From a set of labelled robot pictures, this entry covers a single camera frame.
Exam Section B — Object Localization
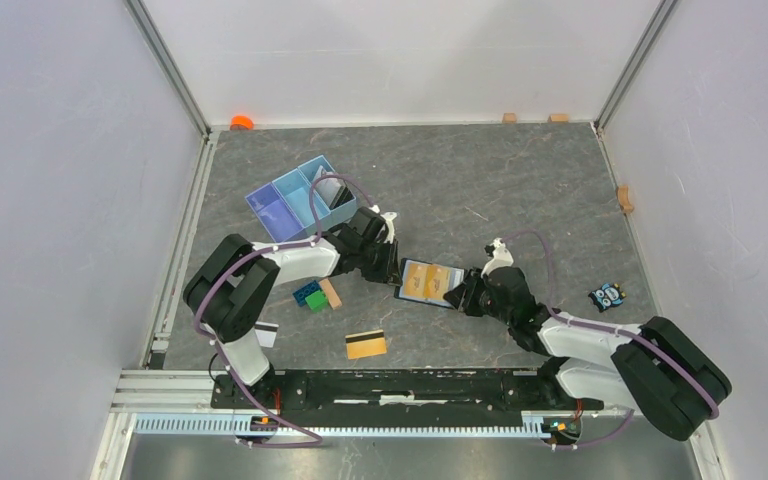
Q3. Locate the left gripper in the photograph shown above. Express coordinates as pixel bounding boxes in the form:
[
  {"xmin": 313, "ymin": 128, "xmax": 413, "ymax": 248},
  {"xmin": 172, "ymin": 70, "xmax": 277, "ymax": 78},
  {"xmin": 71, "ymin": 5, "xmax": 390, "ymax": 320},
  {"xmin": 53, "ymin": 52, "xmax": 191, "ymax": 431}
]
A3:
[{"xmin": 357, "ymin": 237, "xmax": 403, "ymax": 287}]

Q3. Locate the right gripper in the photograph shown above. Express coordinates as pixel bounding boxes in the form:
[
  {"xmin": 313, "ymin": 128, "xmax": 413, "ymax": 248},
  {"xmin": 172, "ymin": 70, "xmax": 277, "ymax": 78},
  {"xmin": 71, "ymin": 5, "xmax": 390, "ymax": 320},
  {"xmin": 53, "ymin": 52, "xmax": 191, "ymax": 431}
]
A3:
[{"xmin": 443, "ymin": 267, "xmax": 514, "ymax": 327}]

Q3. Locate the black card holder wallet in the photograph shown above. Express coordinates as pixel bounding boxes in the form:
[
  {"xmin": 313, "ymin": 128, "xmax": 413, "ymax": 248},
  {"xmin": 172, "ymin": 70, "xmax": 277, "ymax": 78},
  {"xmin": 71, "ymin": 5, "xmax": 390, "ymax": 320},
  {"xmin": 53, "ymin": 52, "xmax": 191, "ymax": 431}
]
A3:
[{"xmin": 394, "ymin": 258, "xmax": 466, "ymax": 309}]

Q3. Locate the silver credit card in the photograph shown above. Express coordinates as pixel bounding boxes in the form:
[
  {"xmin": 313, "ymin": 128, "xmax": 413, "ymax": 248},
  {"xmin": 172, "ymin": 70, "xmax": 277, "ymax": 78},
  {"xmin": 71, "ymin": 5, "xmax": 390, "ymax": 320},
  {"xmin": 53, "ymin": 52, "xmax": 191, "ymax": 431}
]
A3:
[{"xmin": 254, "ymin": 322, "xmax": 279, "ymax": 348}]

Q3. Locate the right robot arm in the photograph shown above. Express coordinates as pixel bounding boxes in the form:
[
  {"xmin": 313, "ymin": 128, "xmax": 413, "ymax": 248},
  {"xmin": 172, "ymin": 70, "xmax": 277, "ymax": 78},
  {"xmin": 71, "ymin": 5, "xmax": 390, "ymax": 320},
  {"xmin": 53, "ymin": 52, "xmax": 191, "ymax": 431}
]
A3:
[{"xmin": 443, "ymin": 267, "xmax": 733, "ymax": 441}]

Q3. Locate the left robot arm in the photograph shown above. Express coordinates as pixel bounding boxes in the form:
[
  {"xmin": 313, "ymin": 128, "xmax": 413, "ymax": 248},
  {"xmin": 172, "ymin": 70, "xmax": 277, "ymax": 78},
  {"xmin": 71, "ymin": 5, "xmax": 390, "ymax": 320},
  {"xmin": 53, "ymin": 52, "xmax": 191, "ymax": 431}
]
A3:
[{"xmin": 183, "ymin": 206, "xmax": 401, "ymax": 408}]

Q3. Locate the light blue bin with cards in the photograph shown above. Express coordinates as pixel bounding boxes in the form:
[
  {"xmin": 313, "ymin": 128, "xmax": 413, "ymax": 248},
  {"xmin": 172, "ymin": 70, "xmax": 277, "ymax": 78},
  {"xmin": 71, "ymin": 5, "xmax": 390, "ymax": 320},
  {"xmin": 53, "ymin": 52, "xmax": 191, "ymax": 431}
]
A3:
[{"xmin": 298, "ymin": 155, "xmax": 358, "ymax": 230}]

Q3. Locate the green toy brick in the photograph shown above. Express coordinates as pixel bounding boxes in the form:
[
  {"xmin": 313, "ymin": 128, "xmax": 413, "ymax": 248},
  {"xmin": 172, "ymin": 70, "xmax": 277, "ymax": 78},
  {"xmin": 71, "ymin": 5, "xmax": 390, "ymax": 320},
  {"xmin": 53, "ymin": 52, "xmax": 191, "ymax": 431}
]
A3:
[{"xmin": 305, "ymin": 290, "xmax": 330, "ymax": 313}]

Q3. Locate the blue toy brick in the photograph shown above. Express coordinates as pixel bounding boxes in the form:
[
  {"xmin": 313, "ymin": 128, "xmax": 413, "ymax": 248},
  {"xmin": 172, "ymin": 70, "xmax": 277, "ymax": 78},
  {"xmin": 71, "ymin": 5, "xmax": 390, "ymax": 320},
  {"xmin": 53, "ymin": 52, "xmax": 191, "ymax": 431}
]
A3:
[{"xmin": 292, "ymin": 281, "xmax": 321, "ymax": 307}]

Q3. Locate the purple plastic bin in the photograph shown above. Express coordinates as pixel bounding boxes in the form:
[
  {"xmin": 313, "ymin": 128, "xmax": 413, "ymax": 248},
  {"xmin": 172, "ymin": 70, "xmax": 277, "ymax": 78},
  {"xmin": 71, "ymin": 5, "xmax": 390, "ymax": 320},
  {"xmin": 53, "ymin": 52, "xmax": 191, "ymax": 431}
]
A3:
[{"xmin": 245, "ymin": 183, "xmax": 305, "ymax": 243}]

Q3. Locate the light blue middle bin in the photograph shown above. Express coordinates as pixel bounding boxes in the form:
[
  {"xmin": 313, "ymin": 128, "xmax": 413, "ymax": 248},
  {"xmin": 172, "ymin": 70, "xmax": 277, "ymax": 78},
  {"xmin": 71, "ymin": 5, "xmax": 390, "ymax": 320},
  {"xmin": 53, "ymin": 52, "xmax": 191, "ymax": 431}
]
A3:
[{"xmin": 273, "ymin": 169, "xmax": 317, "ymax": 237}]

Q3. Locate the blue owl toy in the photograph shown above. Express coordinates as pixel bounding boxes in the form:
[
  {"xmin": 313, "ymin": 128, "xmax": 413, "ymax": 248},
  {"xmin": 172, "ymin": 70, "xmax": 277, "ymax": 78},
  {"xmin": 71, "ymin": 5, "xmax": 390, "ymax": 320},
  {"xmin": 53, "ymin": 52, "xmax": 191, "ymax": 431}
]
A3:
[{"xmin": 588, "ymin": 283, "xmax": 627, "ymax": 313}]

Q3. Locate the wooden arch block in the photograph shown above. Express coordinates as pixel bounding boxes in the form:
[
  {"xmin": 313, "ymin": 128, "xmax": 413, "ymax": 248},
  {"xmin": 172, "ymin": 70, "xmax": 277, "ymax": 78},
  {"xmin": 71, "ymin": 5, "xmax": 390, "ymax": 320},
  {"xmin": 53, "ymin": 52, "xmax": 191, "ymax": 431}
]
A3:
[{"xmin": 616, "ymin": 185, "xmax": 635, "ymax": 215}]

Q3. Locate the wooden block back left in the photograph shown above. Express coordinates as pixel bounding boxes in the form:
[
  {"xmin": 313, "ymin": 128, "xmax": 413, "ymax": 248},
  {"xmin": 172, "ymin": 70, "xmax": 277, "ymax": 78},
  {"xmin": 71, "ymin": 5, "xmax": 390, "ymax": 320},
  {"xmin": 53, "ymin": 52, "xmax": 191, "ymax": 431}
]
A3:
[{"xmin": 502, "ymin": 112, "xmax": 518, "ymax": 124}]

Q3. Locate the orange round object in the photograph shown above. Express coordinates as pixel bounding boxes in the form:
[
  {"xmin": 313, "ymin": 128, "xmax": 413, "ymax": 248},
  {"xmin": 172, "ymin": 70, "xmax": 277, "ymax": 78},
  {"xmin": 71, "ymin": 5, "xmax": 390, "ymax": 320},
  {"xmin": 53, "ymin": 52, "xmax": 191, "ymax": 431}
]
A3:
[{"xmin": 229, "ymin": 115, "xmax": 254, "ymax": 130}]

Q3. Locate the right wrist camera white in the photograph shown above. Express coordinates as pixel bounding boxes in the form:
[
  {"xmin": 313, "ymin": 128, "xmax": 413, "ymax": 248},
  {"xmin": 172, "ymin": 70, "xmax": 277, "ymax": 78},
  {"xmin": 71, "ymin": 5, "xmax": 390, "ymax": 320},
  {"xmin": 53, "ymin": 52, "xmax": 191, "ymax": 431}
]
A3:
[{"xmin": 481, "ymin": 238, "xmax": 514, "ymax": 276}]

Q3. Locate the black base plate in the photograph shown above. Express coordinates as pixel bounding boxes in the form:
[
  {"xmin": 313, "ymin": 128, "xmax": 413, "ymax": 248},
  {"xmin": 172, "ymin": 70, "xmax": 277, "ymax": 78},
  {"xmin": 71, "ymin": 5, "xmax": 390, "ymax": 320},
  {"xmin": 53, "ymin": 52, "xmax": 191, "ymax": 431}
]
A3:
[{"xmin": 210, "ymin": 367, "xmax": 605, "ymax": 429}]

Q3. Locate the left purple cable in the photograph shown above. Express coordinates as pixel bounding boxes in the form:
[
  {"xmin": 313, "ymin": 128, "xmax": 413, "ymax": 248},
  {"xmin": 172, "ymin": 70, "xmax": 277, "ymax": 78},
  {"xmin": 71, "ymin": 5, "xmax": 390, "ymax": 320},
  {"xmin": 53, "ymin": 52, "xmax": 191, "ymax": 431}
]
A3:
[{"xmin": 191, "ymin": 173, "xmax": 379, "ymax": 450}]

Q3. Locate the aluminium frame rail left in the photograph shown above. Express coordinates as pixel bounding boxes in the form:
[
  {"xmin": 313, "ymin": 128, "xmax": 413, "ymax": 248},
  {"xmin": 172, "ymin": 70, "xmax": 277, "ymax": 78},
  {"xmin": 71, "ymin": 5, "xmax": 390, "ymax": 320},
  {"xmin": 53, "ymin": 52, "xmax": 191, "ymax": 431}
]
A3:
[{"xmin": 90, "ymin": 1, "xmax": 218, "ymax": 479}]

